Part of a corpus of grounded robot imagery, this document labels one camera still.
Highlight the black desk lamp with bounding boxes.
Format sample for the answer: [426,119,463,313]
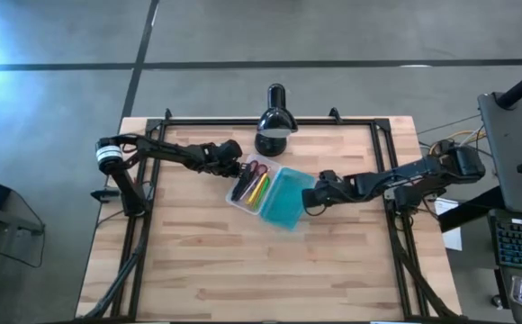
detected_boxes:
[254,83,299,158]

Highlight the yellow cable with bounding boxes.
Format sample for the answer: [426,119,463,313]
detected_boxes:
[429,128,488,157]

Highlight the orange pencil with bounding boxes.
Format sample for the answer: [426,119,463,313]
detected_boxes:
[248,179,267,209]

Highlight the yellow pen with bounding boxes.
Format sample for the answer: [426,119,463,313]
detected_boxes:
[246,172,269,206]

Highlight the black cable bundle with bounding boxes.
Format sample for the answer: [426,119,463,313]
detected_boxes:
[83,215,150,320]
[391,215,452,320]

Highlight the black backlit keyboard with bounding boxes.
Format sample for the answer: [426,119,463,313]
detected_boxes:
[487,208,522,274]

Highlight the black aluminium table frame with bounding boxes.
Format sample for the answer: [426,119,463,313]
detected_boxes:
[79,107,459,321]

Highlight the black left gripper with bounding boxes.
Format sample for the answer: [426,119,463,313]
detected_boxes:
[196,139,256,192]

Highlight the green pen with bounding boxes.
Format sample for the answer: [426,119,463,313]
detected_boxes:
[253,176,272,212]

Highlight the white paper sheet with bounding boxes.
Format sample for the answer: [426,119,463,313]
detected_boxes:
[433,197,464,253]

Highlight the clear box with blue lid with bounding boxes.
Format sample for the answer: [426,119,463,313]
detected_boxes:
[225,153,317,232]

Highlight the red-handled scissors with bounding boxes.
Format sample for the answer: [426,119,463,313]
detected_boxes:
[242,159,270,182]

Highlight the black desk leg bar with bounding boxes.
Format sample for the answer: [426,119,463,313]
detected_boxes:
[437,185,506,234]

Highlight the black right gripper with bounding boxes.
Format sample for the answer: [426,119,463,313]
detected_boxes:
[301,169,357,212]

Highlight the grey side desk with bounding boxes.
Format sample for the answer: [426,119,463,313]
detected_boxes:
[476,92,522,215]

